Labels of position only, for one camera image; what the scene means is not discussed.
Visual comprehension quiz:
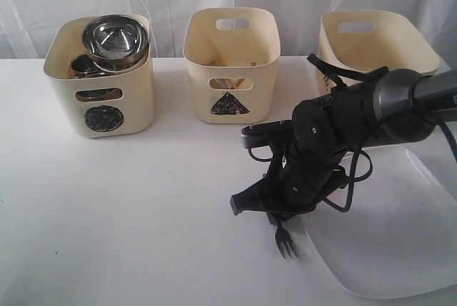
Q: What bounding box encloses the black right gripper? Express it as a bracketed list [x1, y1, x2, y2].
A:
[230, 97, 347, 226]

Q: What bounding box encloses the steel fork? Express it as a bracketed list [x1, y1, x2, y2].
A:
[267, 213, 299, 259]

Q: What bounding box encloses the white square plate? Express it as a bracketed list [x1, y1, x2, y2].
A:
[302, 146, 456, 299]

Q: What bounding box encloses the stainless steel bowl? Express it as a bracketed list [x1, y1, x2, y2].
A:
[81, 14, 149, 66]

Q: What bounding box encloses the steel table knife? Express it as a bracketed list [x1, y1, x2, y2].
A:
[214, 78, 230, 89]

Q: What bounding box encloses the white ceramic bowl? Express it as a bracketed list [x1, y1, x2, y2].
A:
[94, 54, 149, 74]

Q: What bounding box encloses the cream bin with triangle mark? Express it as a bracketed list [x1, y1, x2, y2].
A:
[184, 7, 281, 124]

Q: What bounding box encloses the cream bin with circle mark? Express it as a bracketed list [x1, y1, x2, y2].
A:
[43, 16, 155, 138]

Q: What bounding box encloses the cream bin with square mark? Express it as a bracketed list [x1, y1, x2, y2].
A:
[317, 10, 441, 76]

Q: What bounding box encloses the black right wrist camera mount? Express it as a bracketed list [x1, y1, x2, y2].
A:
[241, 120, 293, 163]

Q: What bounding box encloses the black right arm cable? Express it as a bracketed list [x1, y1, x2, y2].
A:
[306, 53, 457, 213]

